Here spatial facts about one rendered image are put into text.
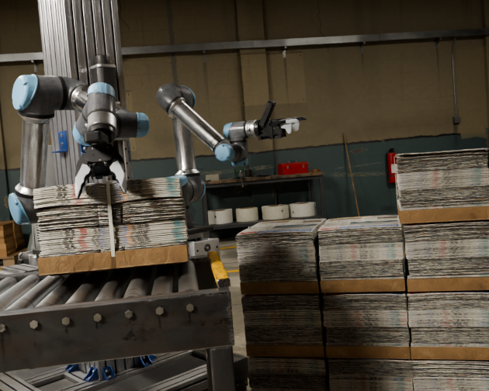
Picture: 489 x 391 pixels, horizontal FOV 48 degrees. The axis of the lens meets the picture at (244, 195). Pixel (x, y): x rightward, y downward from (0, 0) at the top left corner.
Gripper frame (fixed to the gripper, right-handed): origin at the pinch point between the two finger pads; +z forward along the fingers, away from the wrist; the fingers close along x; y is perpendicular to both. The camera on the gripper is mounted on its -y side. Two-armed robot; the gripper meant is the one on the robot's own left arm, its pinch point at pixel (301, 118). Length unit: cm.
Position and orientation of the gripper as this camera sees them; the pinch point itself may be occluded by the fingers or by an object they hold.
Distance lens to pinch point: 234.8
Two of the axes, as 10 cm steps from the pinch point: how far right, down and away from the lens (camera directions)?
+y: 1.3, 9.8, 1.7
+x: -3.7, 2.1, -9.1
